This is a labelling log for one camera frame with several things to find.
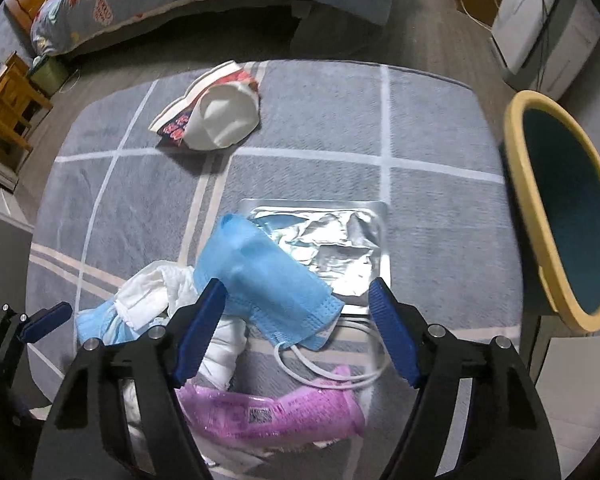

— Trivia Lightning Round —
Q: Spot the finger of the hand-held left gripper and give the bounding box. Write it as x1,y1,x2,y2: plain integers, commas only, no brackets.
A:
0,301,74,383

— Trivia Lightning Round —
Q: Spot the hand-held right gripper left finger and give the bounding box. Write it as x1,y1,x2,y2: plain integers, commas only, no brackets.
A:
32,277,228,480

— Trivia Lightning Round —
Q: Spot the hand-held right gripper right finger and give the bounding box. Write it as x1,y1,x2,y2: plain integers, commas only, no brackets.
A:
367,277,563,480

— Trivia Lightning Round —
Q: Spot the white tissue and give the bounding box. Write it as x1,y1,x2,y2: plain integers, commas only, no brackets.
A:
200,311,249,391
117,260,199,334

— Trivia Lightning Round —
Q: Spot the blue face mask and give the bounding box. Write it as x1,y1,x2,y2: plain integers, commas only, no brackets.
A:
75,305,132,347
194,212,392,389

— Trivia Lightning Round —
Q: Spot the yellow rimmed teal trash bin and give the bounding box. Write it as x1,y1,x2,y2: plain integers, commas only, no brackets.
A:
502,90,600,335

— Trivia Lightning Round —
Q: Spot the red white paper cup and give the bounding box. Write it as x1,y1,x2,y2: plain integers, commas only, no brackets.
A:
149,60,262,152

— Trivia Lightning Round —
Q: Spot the silver foil packet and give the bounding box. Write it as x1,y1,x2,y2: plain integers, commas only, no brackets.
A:
239,199,394,319

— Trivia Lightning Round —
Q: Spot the pink plastic wrapper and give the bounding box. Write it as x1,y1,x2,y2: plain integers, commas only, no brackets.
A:
176,364,367,447

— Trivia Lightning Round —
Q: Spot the wooden nightstand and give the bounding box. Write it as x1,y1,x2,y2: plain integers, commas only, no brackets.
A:
0,51,54,162

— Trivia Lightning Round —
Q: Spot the grey checked mat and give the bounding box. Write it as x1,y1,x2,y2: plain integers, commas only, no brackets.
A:
25,60,527,480

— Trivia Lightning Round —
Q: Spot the green bin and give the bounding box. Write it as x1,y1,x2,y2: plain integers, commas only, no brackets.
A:
26,54,67,97

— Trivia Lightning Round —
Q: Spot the white floor appliance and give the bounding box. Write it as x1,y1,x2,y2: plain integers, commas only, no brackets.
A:
489,0,600,102

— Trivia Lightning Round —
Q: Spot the black cable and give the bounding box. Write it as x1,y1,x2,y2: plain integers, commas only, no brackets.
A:
534,0,562,92

